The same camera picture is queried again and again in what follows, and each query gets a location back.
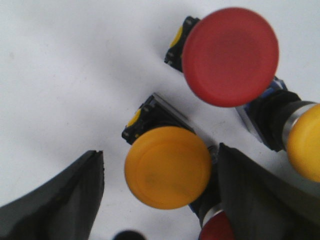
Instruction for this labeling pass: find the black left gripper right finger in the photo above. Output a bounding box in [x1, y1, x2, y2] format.
[217, 143, 320, 240]

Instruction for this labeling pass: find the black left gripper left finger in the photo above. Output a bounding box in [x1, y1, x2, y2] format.
[0, 150, 104, 240]

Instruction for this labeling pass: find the red mushroom push button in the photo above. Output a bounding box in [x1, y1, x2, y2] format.
[164, 7, 279, 108]
[188, 144, 235, 240]

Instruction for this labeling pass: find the yellow mushroom push button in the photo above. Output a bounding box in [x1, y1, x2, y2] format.
[121, 93, 212, 210]
[236, 77, 320, 182]

